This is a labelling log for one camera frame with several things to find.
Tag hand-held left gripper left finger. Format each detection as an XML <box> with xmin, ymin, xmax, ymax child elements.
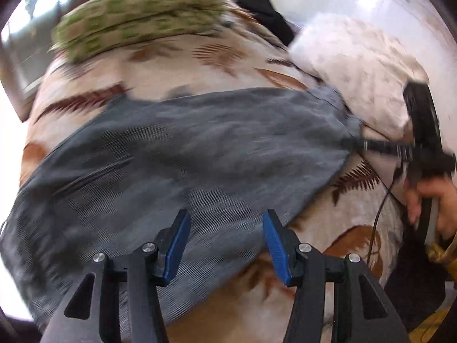
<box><xmin>41</xmin><ymin>209</ymin><xmax>191</xmax><ymax>343</ymax></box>

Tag grey denim pants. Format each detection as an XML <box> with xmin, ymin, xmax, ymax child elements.
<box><xmin>0</xmin><ymin>86</ymin><xmax>363</xmax><ymax>343</ymax></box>

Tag green checkered folded quilt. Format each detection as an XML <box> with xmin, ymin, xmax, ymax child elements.
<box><xmin>52</xmin><ymin>0</ymin><xmax>226</xmax><ymax>65</ymax></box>

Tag black cable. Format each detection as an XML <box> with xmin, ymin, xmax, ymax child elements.
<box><xmin>368</xmin><ymin>162</ymin><xmax>406</xmax><ymax>258</ymax></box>

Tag black cloth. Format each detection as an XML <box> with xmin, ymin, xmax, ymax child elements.
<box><xmin>232</xmin><ymin>0</ymin><xmax>296</xmax><ymax>46</ymax></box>

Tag white floral pillow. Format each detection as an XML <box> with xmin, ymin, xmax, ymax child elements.
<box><xmin>288</xmin><ymin>14</ymin><xmax>431</xmax><ymax>147</ymax></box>

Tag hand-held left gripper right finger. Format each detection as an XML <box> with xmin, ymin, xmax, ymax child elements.
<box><xmin>262</xmin><ymin>209</ymin><xmax>411</xmax><ymax>343</ymax></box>

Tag person's right hand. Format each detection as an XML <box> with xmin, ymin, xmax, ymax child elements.
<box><xmin>405</xmin><ymin>178</ymin><xmax>457</xmax><ymax>238</ymax></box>

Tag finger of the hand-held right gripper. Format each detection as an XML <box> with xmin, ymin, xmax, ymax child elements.
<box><xmin>342</xmin><ymin>139</ymin><xmax>416</xmax><ymax>158</ymax></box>

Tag leaf print bed blanket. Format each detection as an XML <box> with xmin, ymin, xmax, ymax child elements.
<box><xmin>19</xmin><ymin>0</ymin><xmax>408</xmax><ymax>343</ymax></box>

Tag wooden window frame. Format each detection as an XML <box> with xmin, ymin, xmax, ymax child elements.
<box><xmin>0</xmin><ymin>5</ymin><xmax>49</xmax><ymax>122</ymax></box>

